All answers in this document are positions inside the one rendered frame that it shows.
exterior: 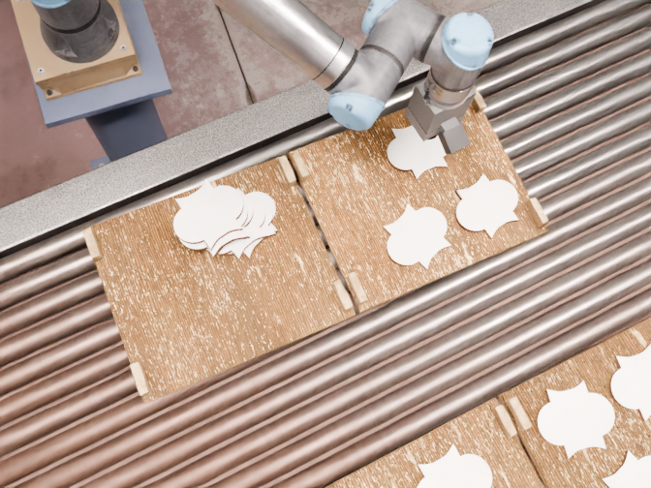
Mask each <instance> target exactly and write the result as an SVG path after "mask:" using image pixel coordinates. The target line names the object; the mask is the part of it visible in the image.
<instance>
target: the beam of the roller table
mask: <svg viewBox="0 0 651 488"><path fill-rule="evenodd" d="M603 1H606V0H503V1H501V2H498V3H496V4H494V5H491V6H489V7H486V8H484V9H481V10H479V11H477V12H474V14H477V15H481V16H482V17H484V18H485V19H486V20H487V21H488V23H489V24H490V26H491V28H492V30H493V35H494V40H493V45H492V48H491V49H493V48H495V47H497V46H501V45H503V44H506V43H508V42H510V41H513V40H515V39H517V38H520V37H522V36H524V35H527V34H529V33H531V32H534V31H536V30H538V29H541V28H543V27H545V26H547V25H549V24H552V23H554V22H556V21H559V20H561V19H563V18H566V17H568V16H570V15H574V14H576V13H579V12H581V11H583V10H586V9H588V8H590V7H593V6H595V5H597V4H600V3H602V2H603ZM430 67H431V66H430V65H427V64H425V63H422V62H420V61H418V60H417V59H415V58H412V60H411V62H410V64H409V65H408V67H407V69H406V70H405V72H404V74H403V76H402V77H401V78H400V80H399V81H398V83H397V85H396V87H395V88H394V90H393V91H395V90H397V89H399V88H402V87H404V86H406V85H409V84H411V83H414V82H416V81H418V80H421V79H423V78H425V77H427V75H428V72H429V70H430ZM330 96H331V95H330V94H328V93H327V92H326V91H325V90H324V89H323V88H322V87H321V86H319V85H318V84H317V83H316V82H314V81H313V80H312V79H311V80H308V81H306V82H304V83H301V84H299V85H297V86H295V87H292V88H290V89H288V90H285V91H283V92H280V93H278V94H275V95H273V96H271V97H268V98H266V99H263V100H261V101H259V102H256V103H254V104H251V105H250V106H247V107H244V108H241V109H239V110H236V111H234V112H231V113H229V114H227V115H224V116H222V117H219V118H217V119H215V120H212V121H210V122H207V123H205V124H202V125H200V126H198V127H196V128H194V129H191V130H189V131H187V132H184V133H182V134H179V135H177V136H174V137H171V138H168V139H166V140H163V141H161V142H158V143H156V144H154V145H151V146H149V147H146V148H144V149H142V150H140V151H138V152H135V153H133V154H130V155H128V156H126V157H123V158H121V159H118V160H116V161H113V162H111V163H109V164H106V165H104V166H101V167H99V168H95V169H93V170H90V171H88V172H86V173H84V174H82V175H79V176H77V177H74V178H72V179H70V180H67V181H65V182H62V183H60V184H57V185H55V186H53V187H50V188H48V189H45V190H43V191H40V192H39V193H37V194H34V195H32V196H29V197H27V198H23V199H21V200H18V201H16V202H13V203H11V204H9V205H6V206H4V207H1V208H0V259H1V258H4V257H6V256H8V255H11V254H13V253H15V252H18V251H20V250H22V249H25V248H27V247H29V246H32V245H34V244H36V243H39V242H41V241H43V240H46V239H48V238H50V237H52V236H54V235H56V234H59V233H61V232H64V231H66V230H68V229H72V228H74V227H77V226H79V225H81V224H84V223H86V222H88V221H91V220H93V219H95V218H98V217H100V216H102V215H105V214H107V213H109V212H111V211H113V210H115V209H118V208H120V207H122V206H125V205H127V204H129V203H132V202H134V201H137V200H139V199H141V198H145V197H147V196H150V195H152V194H154V193H157V192H159V191H161V190H164V189H166V188H167V187H170V186H172V185H174V184H177V183H179V182H181V181H184V180H186V179H188V178H191V177H193V176H195V175H198V174H200V173H203V172H205V171H207V170H210V169H212V168H216V167H218V166H220V165H222V164H224V163H226V162H229V161H231V160H233V159H236V158H238V157H240V156H243V155H245V154H247V153H250V152H252V151H254V150H257V149H259V148H261V147H264V146H266V145H268V144H270V143H272V142H275V141H277V140H279V139H282V138H284V137H288V136H290V135H292V134H295V133H297V132H299V131H302V130H304V129H306V128H309V127H311V126H313V125H316V124H318V123H320V122H323V121H325V120H327V119H329V118H331V117H333V116H332V115H331V114H330V113H329V112H328V109H327V104H328V102H329V98H330Z"/></svg>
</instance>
